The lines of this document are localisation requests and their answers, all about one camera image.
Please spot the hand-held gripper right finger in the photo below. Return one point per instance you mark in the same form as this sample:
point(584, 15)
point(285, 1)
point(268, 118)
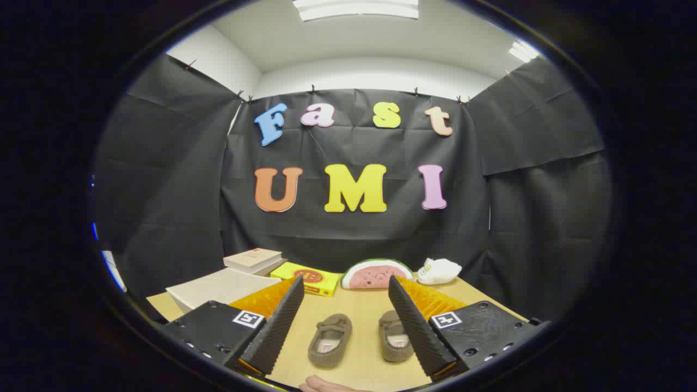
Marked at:
point(414, 326)

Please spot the beige book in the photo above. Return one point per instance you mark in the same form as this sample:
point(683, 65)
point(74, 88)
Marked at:
point(253, 257)

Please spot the watermelon slice plush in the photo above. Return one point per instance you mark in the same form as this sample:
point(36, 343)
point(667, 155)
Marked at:
point(375, 275)

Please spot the yellow book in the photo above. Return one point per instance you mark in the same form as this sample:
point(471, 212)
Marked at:
point(307, 277)

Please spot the long ceiling light panel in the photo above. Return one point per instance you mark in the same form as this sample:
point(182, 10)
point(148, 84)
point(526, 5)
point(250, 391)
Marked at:
point(356, 8)

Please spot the small ceiling light panel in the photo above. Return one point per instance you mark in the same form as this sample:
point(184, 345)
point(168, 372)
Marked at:
point(523, 50)

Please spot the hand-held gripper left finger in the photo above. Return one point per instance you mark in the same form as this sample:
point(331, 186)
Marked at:
point(277, 326)

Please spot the white plush toy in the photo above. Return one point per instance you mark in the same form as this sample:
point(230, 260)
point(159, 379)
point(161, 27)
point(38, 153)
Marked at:
point(438, 270)

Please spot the grey book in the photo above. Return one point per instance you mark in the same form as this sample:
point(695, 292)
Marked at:
point(270, 268)

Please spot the white fabric storage box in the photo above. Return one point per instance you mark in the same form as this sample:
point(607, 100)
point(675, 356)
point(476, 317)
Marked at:
point(218, 288)

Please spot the brown fuzzy shoe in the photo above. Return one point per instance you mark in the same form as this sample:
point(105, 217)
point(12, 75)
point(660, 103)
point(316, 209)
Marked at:
point(391, 329)
point(330, 337)

